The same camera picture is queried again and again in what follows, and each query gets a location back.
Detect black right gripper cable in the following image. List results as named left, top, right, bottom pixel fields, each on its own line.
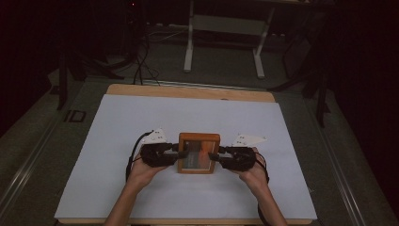
left=254, top=152, right=271, bottom=226

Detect person's right hand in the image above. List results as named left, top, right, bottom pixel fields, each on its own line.
left=233, top=146, right=271, bottom=193

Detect white table sheet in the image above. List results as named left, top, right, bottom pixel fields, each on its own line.
left=54, top=93, right=318, bottom=221

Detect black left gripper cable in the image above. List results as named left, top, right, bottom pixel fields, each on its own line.
left=124, top=131, right=154, bottom=183

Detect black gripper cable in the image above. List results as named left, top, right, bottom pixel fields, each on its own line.
left=124, top=131, right=154, bottom=183
left=254, top=152, right=271, bottom=226

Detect black floor cables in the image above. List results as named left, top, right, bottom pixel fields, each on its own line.
left=132, top=29, right=162, bottom=87

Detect person's left hand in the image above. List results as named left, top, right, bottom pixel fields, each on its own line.
left=126, top=150, right=171, bottom=193

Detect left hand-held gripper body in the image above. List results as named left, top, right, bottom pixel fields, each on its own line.
left=139, top=127, right=179, bottom=169

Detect black metal stand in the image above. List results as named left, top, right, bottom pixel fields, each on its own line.
left=268, top=60, right=332, bottom=129
left=56, top=50, right=126, bottom=111

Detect white metal stand frame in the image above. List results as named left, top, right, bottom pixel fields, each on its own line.
left=183, top=0, right=277, bottom=80

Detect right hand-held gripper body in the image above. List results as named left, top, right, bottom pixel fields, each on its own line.
left=218, top=134, right=267, bottom=172

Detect metal floor rail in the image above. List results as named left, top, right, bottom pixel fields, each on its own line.
left=0, top=114, right=65, bottom=216
left=309, top=98, right=369, bottom=226

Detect wooden picture frame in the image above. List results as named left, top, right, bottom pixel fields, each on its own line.
left=177, top=132, right=221, bottom=175

